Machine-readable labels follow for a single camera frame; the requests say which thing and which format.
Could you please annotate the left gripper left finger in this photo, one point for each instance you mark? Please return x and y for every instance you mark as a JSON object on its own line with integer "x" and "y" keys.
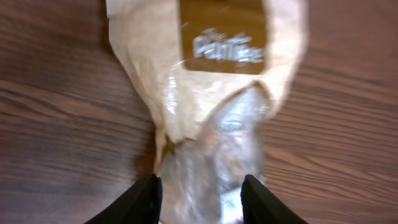
{"x": 139, "y": 204}

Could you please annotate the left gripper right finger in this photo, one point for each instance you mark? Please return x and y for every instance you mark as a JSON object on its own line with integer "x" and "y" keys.
{"x": 261, "y": 206}

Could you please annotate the white barcode snack packet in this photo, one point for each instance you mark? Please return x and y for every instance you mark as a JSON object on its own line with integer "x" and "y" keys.
{"x": 231, "y": 207}

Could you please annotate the brown snack packet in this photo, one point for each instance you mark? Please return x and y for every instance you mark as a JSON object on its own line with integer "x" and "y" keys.
{"x": 209, "y": 72}

